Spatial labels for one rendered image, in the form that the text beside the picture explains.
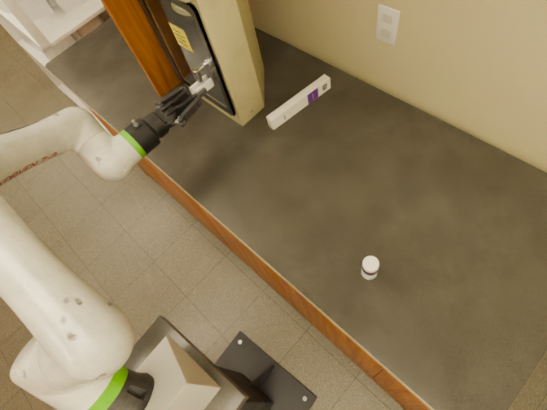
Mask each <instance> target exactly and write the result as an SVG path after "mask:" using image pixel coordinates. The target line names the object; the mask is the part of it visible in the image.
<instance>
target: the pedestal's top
mask: <svg viewBox="0 0 547 410"><path fill-rule="evenodd" d="M165 336H168V337H170V338H172V339H173V340H174V341H175V342H176V343H177V344H178V345H179V346H180V347H181V348H182V349H183V350H184V351H185V352H186V353H187V354H188V355H189V356H190V357H191V358H192V359H193V360H194V361H195V362H196V363H197V364H198V365H199V366H200V367H201V368H202V369H203V370H204V371H205V372H206V373H207V374H208V375H209V376H210V377H211V378H212V379H213V380H214V381H215V383H216V384H217V385H218V386H219V387H220V388H221V389H220V390H219V391H218V392H217V394H216V395H215V396H214V397H213V399H212V400H211V402H210V403H209V404H208V406H207V407H206V408H205V409H204V410H240V409H241V407H242V406H243V405H244V404H245V402H246V401H247V399H248V398H249V397H248V395H246V394H245V393H244V392H243V391H242V390H241V389H240V388H239V387H238V386H237V385H236V384H235V383H234V382H233V381H231V380H230V379H229V378H228V377H227V376H226V375H225V374H224V373H223V372H222V371H221V370H220V369H219V368H218V367H217V366H216V365H215V364H214V363H213V362H212V361H211V360H210V359H209V358H208V357H207V356H206V355H205V354H204V353H203V352H201V351H200V350H199V349H198V348H197V347H196V346H195V345H194V344H193V343H192V342H191V341H190V340H189V339H188V338H186V337H185V336H184V335H183V334H182V333H181V332H180V331H179V330H178V329H177V328H176V327H175V326H174V325H173V324H172V323H170V322H169V321H168V320H167V319H166V318H164V317H162V316H159V317H158V318H157V319H156V320H155V322H154V323H153V324H152V325H151V326H150V328H149V329H148V330H147V331H146V332H145V334H144V335H143V336H141V337H140V339H139V340H138V341H137V342H136V343H135V345H134V346H133V350H132V352H131V354H130V356H129V358H128V360H127V361H126V363H125V364H124V366H125V367H126V368H128V369H130V370H132V371H134V372H135V371H136V370H137V369H138V367H139V366H140V365H141V364H142V363H143V361H144V360H145V359H146V358H147V357H148V356H149V355H150V354H151V353H152V352H153V350H154V349H155V348H156V347H157V346H158V345H159V343H160V342H161V341H162V340H163V339H164V337H165Z"/></svg>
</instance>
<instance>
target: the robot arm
mask: <svg viewBox="0 0 547 410"><path fill-rule="evenodd" d="M202 79H203V82H204V83H203V84H202V85H201V86H199V85H198V83H197V81H196V82H194V83H193V84H192V85H190V86H189V87H188V86H187V85H185V88H183V86H181V87H179V88H178V89H176V90H174V91H173V92H172V93H170V94H168V95H167V96H165V97H164V98H162V99H160V100H157V101H155V105H156V109H155V111H154V112H153V111H150V112H149V113H148V114H147V115H146V116H144V117H143V118H142V120H141V119H139V118H137V119H136V120H132V123H131V124H130V125H129V126H127V127H126V128H125V129H123V130H122V131H121V132H120V133H118V134H117V135H116V136H112V135H110V134H109V133H108V132H107V131H106V130H105V129H104V127H103V126H102V125H101V124H100V123H99V122H98V121H97V120H96V119H95V118H94V116H93V115H92V114H91V113H90V112H88V111H87V110H86V109H84V108H81V107H67V108H64V109H63V110H61V111H58V112H57V113H55V114H54V115H52V116H48V117H46V118H45V119H43V120H40V121H37V122H35V123H32V124H29V125H26V126H24V127H21V128H18V129H14V130H11V131H9V132H6V133H1V134H0V185H3V184H4V183H6V182H7V181H9V180H10V179H12V178H14V177H16V176H18V175H20V174H21V173H22V172H25V171H27V170H29V169H30V168H33V167H35V166H37V165H38V164H41V163H43V162H45V161H47V160H49V159H52V158H54V157H56V156H58V155H61V154H63V153H65V152H67V151H70V150H73V151H74V152H76V153H77V154H78V155H79V156H80V158H81V159H82V160H83V161H84V162H85V163H86V164H87V166H88V167H89V168H90V169H91V171H92V172H93V173H94V174H95V175H96V176H97V177H98V178H100V179H101V180H104V181H109V182H115V181H121V180H123V179H124V178H126V177H127V176H128V175H129V173H130V172H131V171H132V169H133V168H134V167H135V165H136V164H137V163H138V162H139V161H140V160H141V159H143V158H144V157H145V156H146V155H147V154H149V153H150V152H151V151H152V150H153V149H155V148H156V147H157V146H158V145H159V144H160V140H159V138H162V137H163V136H164V135H166V134H167V133H168V132H169V129H170V128H171V127H173V126H175V125H176V124H179V125H181V126H182V127H184V126H185V125H186V122H187V121H188V120H189V119H190V118H191V116H192V115H193V114H194V113H195V112H196V111H197V110H198V109H199V107H200V106H201V105H202V103H201V101H200V99H201V98H202V97H203V96H204V95H205V94H206V93H207V92H208V91H209V90H210V89H211V88H212V87H213V86H214V82H213V80H212V78H211V77H210V78H209V79H208V76H207V75H206V74H205V75H203V76H202ZM0 297H1V298H2V299H3V300H4V301H5V303H6V304H7V305H8V306H9V307H10V308H11V310H12V311H13V312H14V313H15V314H16V315H17V316H18V317H19V319H20V320H21V321H22V322H23V323H24V325H25V326H26V327H27V329H28V330H29V331H30V333H31V334H32V335H33V338H32V339H31V340H30V341H29V342H28V343H27V344H26V345H25V346H24V348H23V349H22V350H21V352H20V353H19V354H18V356H17V357H16V359H15V361H14V363H13V365H12V366H11V371H10V378H11V380H12V381H13V382H14V383H15V384H16V385H17V386H19V387H21V388H22V389H24V390H26V391H27V392H28V393H30V394H31V395H33V396H35V397H37V398H38V399H40V400H41V401H43V402H45V403H47V404H49V405H50V406H51V407H53V408H55V409H56V410H145V408H146V406H147V404H148V402H149V400H150V398H151V394H152V391H153V389H154V384H155V382H154V378H153V377H152V376H151V375H150V374H148V373H138V372H134V371H132V370H130V369H128V368H126V367H125V366H124V364H125V363H126V361H127V360H128V358H129V356H130V354H131V352H132V350H133V345H134V330H133V325H132V323H131V321H130V319H129V318H128V317H127V315H126V314H125V313H124V312H123V311H121V310H120V309H119V308H118V307H117V306H115V305H114V304H113V303H111V302H110V301H109V300H107V299H106V298H105V297H103V296H102V295H101V294H100V293H99V292H98V291H97V290H95V289H94V288H93V287H92V286H91V285H89V284H88V283H87V282H86V281H85V280H83V279H82V278H81V277H80V276H79V275H78V274H77V273H75V272H74V271H73V270H72V269H71V268H70V267H69V266H68V265H67V264H65V263H64V262H63V261H62V260H61V259H60V258H59V257H58V256H57V255H56V254H55V253H54V252H53V251H52V250H51V249H50V248H49V247H48V246H47V245H46V244H45V243H44V242H43V241H42V240H41V239H40V238H39V237H38V236H37V235H36V234H35V233H34V232H33V230H32V229H31V228H30V227H29V226H28V225H27V224H26V223H25V222H24V221H23V219H22V218H21V217H20V216H19V215H18V214H17V213H16V211H15V210H14V209H13V208H12V207H11V205H10V204H9V203H8V202H7V201H6V200H5V199H4V198H3V196H2V195H1V194H0Z"/></svg>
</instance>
